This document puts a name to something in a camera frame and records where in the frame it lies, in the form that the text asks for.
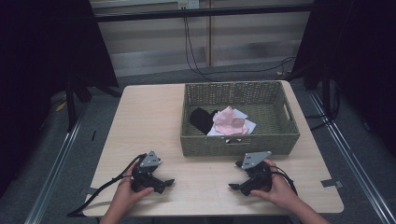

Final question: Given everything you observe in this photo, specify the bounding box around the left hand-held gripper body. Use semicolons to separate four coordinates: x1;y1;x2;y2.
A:
130;150;165;194

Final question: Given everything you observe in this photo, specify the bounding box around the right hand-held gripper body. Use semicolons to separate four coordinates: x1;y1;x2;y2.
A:
241;150;273;197

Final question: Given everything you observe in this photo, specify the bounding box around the person's left hand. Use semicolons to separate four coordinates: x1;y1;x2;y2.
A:
109;161;155;217

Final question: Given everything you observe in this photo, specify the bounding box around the person's right hand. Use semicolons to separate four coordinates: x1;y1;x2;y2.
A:
249;159;301;209

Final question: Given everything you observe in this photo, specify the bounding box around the white cloth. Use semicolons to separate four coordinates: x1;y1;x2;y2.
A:
205;107;258;144

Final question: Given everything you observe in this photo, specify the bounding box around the pink cloth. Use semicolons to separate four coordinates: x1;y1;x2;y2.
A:
212;105;250;136

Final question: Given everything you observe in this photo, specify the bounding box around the green woven basket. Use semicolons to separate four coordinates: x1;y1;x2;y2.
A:
179;79;301;158

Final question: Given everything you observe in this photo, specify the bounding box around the grey tape piece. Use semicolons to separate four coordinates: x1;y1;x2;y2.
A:
79;186;99;196
320;178;345;189

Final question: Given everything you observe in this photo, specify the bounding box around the black cloth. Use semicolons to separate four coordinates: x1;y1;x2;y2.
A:
189;106;219;136

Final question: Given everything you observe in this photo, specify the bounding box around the black metal stand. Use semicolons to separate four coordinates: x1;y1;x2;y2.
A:
303;62;342;124
64;76;94;133

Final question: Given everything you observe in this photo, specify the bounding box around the black horizontal bar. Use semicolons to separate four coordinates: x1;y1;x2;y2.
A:
92;3;314;23

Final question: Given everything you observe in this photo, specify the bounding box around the black curtain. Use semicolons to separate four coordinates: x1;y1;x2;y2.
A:
0;0;120;200
291;0;396;158

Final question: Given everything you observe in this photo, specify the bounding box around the white power outlet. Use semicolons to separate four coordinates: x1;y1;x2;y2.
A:
177;0;201;10

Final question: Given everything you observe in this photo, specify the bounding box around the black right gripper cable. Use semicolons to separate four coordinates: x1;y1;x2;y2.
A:
268;165;299;197

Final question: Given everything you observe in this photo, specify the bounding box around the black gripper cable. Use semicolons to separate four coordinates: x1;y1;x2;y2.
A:
268;165;299;197
66;153;148;218

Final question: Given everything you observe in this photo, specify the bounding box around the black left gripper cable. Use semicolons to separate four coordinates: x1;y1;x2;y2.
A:
66;153;148;218

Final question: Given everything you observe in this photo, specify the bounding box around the black floor cable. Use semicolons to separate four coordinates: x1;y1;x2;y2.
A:
304;87;342;132

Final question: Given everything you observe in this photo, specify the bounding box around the metal floor rail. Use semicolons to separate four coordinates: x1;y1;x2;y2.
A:
23;102;90;224
307;90;396;224

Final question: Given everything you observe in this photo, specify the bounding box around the black wall cable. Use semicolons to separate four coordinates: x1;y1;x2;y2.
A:
182;17;297;82

